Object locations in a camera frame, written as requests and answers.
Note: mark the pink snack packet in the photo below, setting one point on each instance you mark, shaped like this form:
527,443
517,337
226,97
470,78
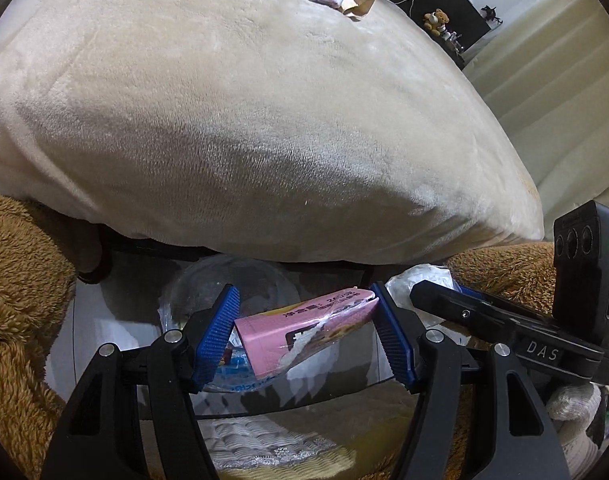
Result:
279,340

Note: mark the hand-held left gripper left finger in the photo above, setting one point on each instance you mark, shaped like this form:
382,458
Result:
217,332

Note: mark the black headboard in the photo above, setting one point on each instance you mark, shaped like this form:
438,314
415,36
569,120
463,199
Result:
464,15

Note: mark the clear plastic cup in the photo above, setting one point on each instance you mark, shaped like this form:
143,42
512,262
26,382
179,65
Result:
199,285

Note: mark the brown teddy bear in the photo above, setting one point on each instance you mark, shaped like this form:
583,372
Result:
437,21

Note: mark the beige plush blanket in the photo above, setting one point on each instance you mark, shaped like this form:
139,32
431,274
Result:
234,135

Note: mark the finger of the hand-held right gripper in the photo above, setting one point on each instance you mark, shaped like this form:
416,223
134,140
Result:
504,310
454,310

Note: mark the cluster of small bottles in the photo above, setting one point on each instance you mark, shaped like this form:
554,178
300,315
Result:
453,40

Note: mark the white crinkled packet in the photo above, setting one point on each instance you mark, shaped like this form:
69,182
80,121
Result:
419,277

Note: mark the cream curtain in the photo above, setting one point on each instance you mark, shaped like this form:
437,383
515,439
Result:
559,110

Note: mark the white lace cloth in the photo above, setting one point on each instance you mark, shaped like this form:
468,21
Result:
269,440

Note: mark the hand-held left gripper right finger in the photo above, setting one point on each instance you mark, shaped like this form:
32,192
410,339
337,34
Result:
392,335

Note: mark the black bedside shelf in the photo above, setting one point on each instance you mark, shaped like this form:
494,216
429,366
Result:
454,57

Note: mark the black decorative plant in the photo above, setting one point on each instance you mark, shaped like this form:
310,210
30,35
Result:
491,14

